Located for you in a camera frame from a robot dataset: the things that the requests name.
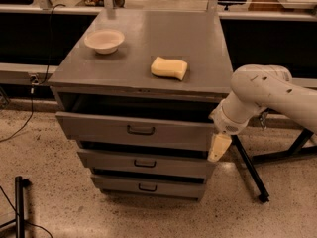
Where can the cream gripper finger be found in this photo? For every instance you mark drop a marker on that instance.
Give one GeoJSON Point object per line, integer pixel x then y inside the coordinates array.
{"type": "Point", "coordinates": [220, 143]}

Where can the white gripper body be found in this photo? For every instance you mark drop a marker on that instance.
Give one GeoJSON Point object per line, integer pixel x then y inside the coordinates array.
{"type": "Point", "coordinates": [225, 122]}

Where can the grey top drawer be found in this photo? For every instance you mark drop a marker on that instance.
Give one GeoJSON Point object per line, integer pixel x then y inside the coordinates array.
{"type": "Point", "coordinates": [136, 131]}

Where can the grey drawer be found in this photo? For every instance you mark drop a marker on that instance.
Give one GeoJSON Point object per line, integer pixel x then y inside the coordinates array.
{"type": "Point", "coordinates": [147, 164]}
{"type": "Point", "coordinates": [136, 131]}
{"type": "Point", "coordinates": [149, 186]}

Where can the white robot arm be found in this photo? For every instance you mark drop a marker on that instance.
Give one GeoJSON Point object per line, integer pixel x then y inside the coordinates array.
{"type": "Point", "coordinates": [255, 88]}

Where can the grey middle drawer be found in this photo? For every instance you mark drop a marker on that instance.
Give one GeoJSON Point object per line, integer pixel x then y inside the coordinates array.
{"type": "Point", "coordinates": [147, 164]}

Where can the grey drawer cabinet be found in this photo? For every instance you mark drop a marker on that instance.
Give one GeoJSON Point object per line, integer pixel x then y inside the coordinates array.
{"type": "Point", "coordinates": [121, 84]}

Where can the grey bottom drawer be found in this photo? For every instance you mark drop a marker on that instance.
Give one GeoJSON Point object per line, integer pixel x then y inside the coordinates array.
{"type": "Point", "coordinates": [149, 186]}

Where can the black stand right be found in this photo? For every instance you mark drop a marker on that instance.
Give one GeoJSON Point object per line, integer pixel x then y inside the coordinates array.
{"type": "Point", "coordinates": [295, 151]}

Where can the black stand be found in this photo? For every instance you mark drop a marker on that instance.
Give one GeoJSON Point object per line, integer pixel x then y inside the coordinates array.
{"type": "Point", "coordinates": [295, 151]}
{"type": "Point", "coordinates": [19, 219]}

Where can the yellow sponge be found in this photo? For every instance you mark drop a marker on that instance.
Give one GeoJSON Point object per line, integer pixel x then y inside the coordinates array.
{"type": "Point", "coordinates": [174, 68]}

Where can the white bowl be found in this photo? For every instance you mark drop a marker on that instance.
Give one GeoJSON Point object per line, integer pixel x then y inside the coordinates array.
{"type": "Point", "coordinates": [105, 41]}

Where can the black stand left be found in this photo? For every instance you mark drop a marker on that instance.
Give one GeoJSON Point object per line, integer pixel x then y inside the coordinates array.
{"type": "Point", "coordinates": [19, 219]}

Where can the grey railing frame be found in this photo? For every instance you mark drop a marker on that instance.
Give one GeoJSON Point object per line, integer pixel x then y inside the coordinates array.
{"type": "Point", "coordinates": [19, 63]}

